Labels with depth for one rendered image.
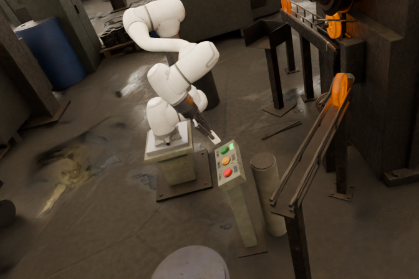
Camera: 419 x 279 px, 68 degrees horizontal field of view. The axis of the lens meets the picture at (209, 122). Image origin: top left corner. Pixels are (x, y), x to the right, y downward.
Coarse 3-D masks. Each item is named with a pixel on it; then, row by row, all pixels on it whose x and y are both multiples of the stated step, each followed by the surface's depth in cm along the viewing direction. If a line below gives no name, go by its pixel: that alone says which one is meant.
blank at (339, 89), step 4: (336, 76) 137; (340, 76) 136; (344, 76) 138; (336, 80) 135; (340, 80) 134; (344, 80) 139; (336, 84) 135; (340, 84) 134; (344, 84) 141; (332, 88) 135; (336, 88) 134; (340, 88) 135; (344, 88) 143; (332, 92) 136; (336, 92) 135; (340, 92) 136; (344, 92) 143; (332, 96) 136; (336, 96) 135; (340, 96) 137; (344, 96) 143; (332, 100) 137; (336, 100) 136; (340, 100) 138; (332, 104) 140; (336, 104) 138; (340, 104) 139
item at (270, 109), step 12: (264, 24) 238; (276, 24) 229; (252, 36) 238; (264, 36) 245; (276, 36) 217; (288, 36) 225; (264, 48) 223; (276, 60) 237; (276, 72) 242; (276, 84) 246; (276, 96) 253; (264, 108) 267; (276, 108) 262; (288, 108) 258
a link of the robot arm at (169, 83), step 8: (160, 64) 118; (152, 72) 116; (160, 72) 116; (168, 72) 117; (176, 72) 117; (152, 80) 117; (160, 80) 116; (168, 80) 117; (176, 80) 117; (184, 80) 118; (160, 88) 118; (168, 88) 118; (176, 88) 119; (184, 88) 121; (160, 96) 121; (168, 96) 120; (176, 96) 121
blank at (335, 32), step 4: (328, 16) 174; (332, 16) 168; (336, 16) 167; (332, 24) 171; (336, 24) 167; (340, 24) 167; (328, 28) 179; (332, 28) 177; (336, 28) 168; (340, 28) 168; (328, 32) 180; (332, 32) 174; (336, 32) 169; (340, 32) 170; (332, 36) 175; (336, 36) 172
